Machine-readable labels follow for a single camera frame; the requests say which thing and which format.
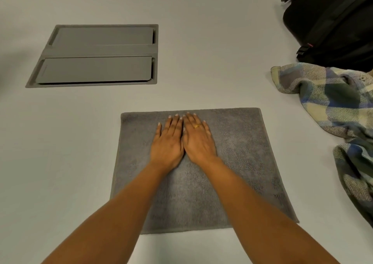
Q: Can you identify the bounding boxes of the person's left hand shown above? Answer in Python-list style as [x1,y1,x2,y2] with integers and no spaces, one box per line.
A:
[149,114,186,172]

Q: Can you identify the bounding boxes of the person's right hand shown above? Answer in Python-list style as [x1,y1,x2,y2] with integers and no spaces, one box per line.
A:
[181,112,219,165]

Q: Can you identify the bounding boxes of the grey towel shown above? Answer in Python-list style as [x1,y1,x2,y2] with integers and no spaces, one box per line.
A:
[109,107,300,235]

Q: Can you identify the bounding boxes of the plaid flannel shirt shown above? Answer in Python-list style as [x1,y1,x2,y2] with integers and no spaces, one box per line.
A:
[270,62,373,230]

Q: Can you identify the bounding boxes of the black backpack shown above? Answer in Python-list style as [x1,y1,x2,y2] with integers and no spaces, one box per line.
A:
[281,0,373,72]

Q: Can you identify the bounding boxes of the person's right forearm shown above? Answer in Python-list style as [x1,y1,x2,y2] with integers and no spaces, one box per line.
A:
[200,156,342,264]

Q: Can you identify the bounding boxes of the person's left forearm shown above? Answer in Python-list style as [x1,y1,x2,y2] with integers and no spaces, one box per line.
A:
[40,161,175,264]

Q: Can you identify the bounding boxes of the grey table cable box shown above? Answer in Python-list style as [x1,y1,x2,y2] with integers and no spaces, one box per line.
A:
[25,24,159,89]

